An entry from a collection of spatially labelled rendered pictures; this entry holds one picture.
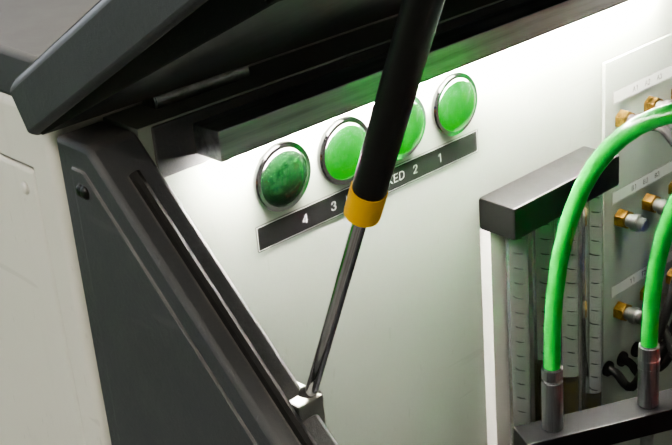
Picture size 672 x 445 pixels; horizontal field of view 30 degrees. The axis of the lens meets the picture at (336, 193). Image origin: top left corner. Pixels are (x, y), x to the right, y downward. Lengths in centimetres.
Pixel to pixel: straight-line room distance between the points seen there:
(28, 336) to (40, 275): 7
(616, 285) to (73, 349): 57
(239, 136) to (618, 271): 54
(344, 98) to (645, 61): 41
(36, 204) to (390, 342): 32
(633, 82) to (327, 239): 38
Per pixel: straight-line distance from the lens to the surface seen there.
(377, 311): 100
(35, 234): 89
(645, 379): 110
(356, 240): 64
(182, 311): 75
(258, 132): 82
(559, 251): 99
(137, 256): 77
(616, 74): 116
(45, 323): 93
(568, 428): 109
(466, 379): 111
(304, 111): 84
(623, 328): 129
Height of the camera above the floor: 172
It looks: 23 degrees down
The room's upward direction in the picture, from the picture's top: 5 degrees counter-clockwise
